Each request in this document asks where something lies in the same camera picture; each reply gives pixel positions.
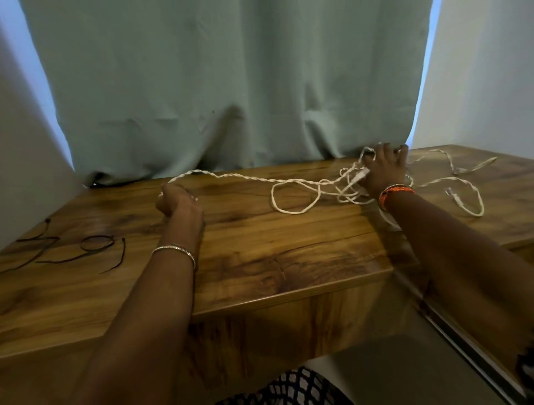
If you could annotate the wooden drawer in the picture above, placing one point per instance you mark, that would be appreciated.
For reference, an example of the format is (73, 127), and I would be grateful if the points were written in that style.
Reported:
(459, 340)

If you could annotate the person's right hand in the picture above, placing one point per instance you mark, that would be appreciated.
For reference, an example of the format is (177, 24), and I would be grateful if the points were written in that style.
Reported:
(388, 169)

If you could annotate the short black twist tie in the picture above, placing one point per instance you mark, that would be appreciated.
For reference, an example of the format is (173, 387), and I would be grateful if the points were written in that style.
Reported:
(122, 254)

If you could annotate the silver beaded bangle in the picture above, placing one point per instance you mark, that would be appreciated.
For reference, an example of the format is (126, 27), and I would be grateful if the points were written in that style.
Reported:
(175, 248)

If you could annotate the person's right forearm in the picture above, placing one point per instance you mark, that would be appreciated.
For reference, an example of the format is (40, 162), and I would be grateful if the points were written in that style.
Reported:
(459, 258)

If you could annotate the teal fabric curtain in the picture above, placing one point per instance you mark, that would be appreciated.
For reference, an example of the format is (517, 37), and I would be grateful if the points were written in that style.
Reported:
(208, 62)

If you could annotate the person's left hand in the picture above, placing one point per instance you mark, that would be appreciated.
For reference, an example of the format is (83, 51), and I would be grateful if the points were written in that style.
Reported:
(183, 213)

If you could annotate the person's left forearm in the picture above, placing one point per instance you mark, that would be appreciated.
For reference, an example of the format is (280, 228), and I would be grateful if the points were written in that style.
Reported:
(146, 334)

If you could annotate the black twist ties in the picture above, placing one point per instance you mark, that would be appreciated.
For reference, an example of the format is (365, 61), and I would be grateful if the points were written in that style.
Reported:
(41, 239)

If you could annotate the wooden desk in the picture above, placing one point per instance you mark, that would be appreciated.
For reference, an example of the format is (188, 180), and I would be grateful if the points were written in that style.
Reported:
(271, 258)

